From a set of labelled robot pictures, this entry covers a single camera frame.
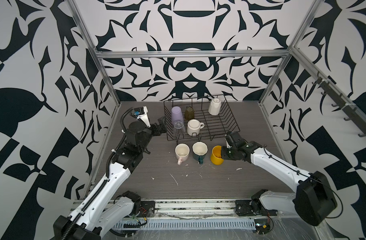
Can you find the dark green mug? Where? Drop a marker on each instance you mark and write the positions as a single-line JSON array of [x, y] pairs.
[[200, 150]]

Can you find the olive textured glass cup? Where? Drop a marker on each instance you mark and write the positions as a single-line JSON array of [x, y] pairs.
[[189, 113]]

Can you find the white mug red inside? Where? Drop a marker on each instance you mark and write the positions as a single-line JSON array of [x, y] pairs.
[[194, 127]]

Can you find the lilac plastic cup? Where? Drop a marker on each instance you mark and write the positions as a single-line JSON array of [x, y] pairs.
[[176, 115]]

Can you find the black wire dish rack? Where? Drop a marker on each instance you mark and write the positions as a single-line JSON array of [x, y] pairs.
[[215, 126]]

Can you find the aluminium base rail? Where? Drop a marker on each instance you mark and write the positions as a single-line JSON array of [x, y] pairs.
[[183, 207]]

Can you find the pink cream mug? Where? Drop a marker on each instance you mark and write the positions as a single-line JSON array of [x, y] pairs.
[[182, 152]]

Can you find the clear glass cup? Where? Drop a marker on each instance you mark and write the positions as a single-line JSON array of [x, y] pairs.
[[179, 128]]

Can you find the yellow mug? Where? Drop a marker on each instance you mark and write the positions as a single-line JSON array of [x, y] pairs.
[[216, 157]]

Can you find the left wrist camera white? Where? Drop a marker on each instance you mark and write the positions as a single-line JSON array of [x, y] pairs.
[[141, 114]]

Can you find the white faceted mug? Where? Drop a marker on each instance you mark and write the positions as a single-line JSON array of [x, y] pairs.
[[215, 106]]

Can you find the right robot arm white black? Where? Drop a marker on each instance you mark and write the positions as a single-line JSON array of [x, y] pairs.
[[312, 198]]

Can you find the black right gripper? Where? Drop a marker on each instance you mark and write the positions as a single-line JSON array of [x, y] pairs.
[[224, 148]]

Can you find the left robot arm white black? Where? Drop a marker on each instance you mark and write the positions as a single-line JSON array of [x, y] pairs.
[[120, 165]]

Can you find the wall hook rail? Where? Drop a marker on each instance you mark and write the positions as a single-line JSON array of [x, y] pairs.
[[342, 102]]

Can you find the white slotted cable duct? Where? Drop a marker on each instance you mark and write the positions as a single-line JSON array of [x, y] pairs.
[[192, 224]]

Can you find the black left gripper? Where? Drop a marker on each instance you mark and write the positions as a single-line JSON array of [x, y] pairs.
[[157, 130]]

